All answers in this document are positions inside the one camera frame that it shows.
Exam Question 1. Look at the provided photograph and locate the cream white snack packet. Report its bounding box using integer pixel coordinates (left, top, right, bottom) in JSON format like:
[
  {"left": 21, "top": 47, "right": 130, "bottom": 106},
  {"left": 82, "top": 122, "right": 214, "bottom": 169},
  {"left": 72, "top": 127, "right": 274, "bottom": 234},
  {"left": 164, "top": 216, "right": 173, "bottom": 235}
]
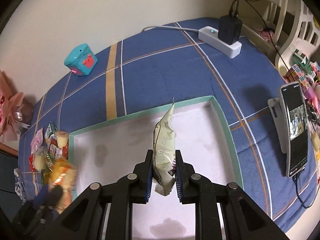
[{"left": 152, "top": 103, "right": 176, "bottom": 196}]

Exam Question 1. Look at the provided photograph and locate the yellow orange snack packet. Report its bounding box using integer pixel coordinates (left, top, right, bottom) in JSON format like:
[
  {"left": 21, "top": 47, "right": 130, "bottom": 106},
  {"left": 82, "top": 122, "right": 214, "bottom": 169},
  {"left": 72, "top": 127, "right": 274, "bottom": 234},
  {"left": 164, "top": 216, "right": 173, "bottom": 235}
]
[{"left": 48, "top": 158, "right": 76, "bottom": 214}]

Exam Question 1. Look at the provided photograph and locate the clear round bun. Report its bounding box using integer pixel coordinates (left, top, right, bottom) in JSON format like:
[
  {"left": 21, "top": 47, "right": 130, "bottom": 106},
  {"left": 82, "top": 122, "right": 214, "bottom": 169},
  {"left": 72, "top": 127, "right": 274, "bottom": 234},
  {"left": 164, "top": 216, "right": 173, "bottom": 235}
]
[{"left": 33, "top": 146, "right": 52, "bottom": 172}]

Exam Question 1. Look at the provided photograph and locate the red green rice cracker packet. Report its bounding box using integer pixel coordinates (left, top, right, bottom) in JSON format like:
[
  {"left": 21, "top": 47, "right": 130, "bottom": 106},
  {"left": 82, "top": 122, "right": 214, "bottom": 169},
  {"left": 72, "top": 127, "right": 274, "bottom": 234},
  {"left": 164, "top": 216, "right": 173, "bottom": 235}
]
[{"left": 49, "top": 131, "right": 69, "bottom": 160}]

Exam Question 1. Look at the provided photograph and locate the green white cracker packet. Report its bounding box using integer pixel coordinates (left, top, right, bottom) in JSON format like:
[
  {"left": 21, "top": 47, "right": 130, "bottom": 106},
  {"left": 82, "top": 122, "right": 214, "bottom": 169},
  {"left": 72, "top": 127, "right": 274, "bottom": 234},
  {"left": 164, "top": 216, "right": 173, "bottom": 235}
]
[{"left": 44, "top": 122, "right": 57, "bottom": 144}]

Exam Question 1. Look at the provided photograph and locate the pink snack packet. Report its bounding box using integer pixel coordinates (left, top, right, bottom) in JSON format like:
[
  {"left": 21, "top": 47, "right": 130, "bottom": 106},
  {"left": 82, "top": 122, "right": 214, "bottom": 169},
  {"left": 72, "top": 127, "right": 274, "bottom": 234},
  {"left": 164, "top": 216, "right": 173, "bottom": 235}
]
[{"left": 30, "top": 128, "right": 43, "bottom": 154}]

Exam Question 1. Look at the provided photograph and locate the blue plaid tablecloth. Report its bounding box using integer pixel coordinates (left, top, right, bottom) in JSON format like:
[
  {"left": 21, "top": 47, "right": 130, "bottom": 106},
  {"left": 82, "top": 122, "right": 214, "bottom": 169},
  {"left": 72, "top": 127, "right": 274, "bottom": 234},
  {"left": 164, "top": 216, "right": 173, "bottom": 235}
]
[{"left": 18, "top": 29, "right": 317, "bottom": 231}]

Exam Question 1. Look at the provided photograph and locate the smartphone on white stand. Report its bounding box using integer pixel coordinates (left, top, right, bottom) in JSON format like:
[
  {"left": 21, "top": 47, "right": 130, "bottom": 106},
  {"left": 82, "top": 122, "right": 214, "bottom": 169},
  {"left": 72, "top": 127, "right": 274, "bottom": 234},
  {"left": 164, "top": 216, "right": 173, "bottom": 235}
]
[{"left": 267, "top": 81, "right": 309, "bottom": 178}]

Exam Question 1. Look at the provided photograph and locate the teal toy box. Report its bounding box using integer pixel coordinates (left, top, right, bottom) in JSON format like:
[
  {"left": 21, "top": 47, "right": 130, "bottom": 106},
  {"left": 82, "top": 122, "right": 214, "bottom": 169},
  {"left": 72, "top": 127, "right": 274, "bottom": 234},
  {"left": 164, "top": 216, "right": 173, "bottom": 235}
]
[{"left": 64, "top": 43, "right": 98, "bottom": 76}]

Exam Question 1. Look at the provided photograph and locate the pink flower bouquet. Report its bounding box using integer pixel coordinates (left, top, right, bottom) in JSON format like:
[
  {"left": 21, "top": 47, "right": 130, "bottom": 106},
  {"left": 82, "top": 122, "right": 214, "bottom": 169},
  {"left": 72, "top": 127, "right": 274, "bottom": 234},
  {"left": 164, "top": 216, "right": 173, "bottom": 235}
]
[{"left": 1, "top": 72, "right": 33, "bottom": 143}]

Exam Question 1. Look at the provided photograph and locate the white power strip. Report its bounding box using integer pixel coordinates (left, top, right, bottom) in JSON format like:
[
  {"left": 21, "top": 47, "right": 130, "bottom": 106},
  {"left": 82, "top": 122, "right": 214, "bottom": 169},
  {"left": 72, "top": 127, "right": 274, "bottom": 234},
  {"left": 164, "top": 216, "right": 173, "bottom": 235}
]
[{"left": 198, "top": 26, "right": 242, "bottom": 59}]

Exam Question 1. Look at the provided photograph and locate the black power adapter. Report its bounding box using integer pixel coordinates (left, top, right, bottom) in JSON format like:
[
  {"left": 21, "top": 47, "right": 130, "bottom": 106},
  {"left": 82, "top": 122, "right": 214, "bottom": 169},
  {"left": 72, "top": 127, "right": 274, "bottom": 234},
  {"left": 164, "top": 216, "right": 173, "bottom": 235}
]
[{"left": 218, "top": 15, "right": 242, "bottom": 45}]

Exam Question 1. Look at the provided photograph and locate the colourful clutter pile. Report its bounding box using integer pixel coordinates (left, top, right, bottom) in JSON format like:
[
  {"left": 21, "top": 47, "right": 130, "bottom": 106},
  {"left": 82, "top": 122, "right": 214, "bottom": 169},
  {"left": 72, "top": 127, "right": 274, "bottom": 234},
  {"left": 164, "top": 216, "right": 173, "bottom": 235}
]
[{"left": 285, "top": 52, "right": 319, "bottom": 177}]

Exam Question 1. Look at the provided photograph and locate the white chair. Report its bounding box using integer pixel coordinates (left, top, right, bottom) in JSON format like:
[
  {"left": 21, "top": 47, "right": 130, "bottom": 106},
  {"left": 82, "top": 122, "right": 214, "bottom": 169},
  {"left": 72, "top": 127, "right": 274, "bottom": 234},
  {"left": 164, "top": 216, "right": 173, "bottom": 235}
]
[{"left": 259, "top": 0, "right": 319, "bottom": 73}]

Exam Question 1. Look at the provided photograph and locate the grey power strip cord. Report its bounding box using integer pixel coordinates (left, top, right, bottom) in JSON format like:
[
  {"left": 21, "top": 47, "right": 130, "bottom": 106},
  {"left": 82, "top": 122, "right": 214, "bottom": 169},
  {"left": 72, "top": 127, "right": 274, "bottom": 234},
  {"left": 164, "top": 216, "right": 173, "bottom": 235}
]
[{"left": 141, "top": 24, "right": 201, "bottom": 33}]

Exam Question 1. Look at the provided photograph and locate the black cable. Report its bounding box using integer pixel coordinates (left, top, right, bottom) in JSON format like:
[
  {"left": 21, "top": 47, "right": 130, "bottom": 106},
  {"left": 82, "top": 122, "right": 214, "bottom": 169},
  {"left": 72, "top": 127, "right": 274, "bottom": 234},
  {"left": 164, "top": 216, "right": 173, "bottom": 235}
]
[{"left": 228, "top": 0, "right": 316, "bottom": 209}]

